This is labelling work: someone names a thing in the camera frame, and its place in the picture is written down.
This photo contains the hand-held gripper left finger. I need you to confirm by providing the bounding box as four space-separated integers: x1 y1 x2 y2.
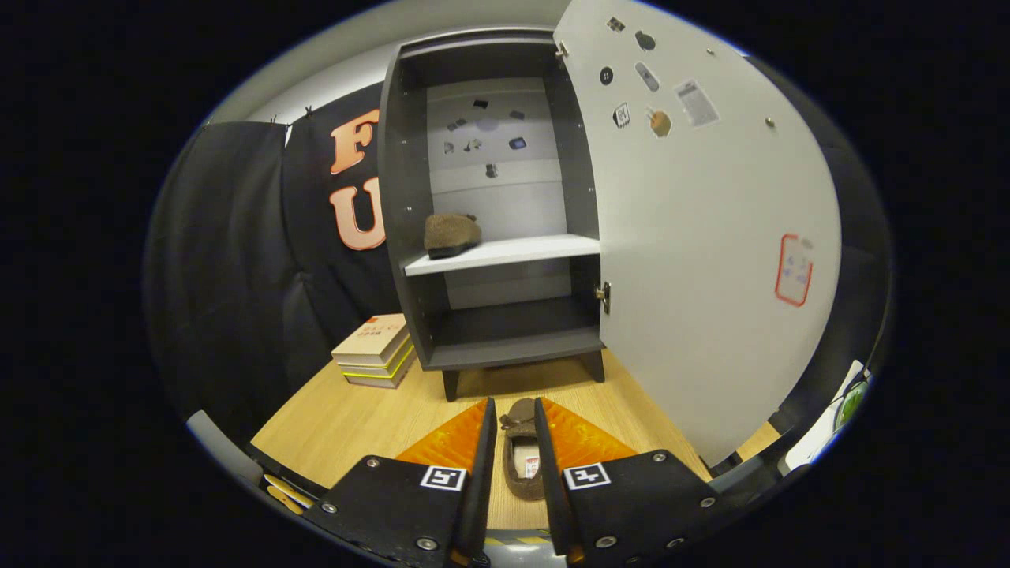
304 397 498 568

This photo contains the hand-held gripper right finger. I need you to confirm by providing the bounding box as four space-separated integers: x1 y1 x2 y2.
534 397 740 568

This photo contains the brown shoe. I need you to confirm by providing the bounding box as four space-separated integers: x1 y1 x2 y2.
424 213 483 260
499 397 547 501

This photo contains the beige shoe cabinet door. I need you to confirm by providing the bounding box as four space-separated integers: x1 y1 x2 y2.
552 0 844 468

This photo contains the dark grey shoe cabinet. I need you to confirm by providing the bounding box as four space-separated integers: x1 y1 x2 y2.
377 28 608 402

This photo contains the white cabinet shelf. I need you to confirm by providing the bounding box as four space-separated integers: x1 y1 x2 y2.
404 234 602 277

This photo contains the plain beige book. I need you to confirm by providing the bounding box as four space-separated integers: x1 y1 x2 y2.
345 359 417 390

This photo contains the beige book with orange patch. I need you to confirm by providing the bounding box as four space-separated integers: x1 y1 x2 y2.
331 313 411 366

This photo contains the yellow and white object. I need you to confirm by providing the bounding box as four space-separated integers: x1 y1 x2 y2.
264 473 316 515

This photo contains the green object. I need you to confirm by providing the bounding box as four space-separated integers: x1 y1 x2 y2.
836 379 869 431

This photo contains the black backdrop cloth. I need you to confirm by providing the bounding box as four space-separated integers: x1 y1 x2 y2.
142 55 896 474

